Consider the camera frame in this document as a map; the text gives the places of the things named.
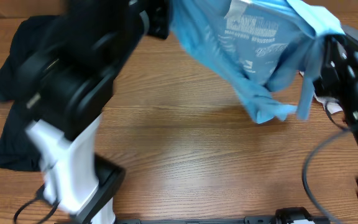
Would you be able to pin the light blue printed t-shirt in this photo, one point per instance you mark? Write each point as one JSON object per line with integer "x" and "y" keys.
{"x": 270, "y": 51}

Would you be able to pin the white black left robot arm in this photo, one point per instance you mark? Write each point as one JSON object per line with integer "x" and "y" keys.
{"x": 63, "y": 87}

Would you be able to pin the black t-shirt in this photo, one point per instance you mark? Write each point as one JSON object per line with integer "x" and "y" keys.
{"x": 17, "y": 152}

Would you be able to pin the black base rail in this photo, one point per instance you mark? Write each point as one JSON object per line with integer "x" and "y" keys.
{"x": 263, "y": 219}

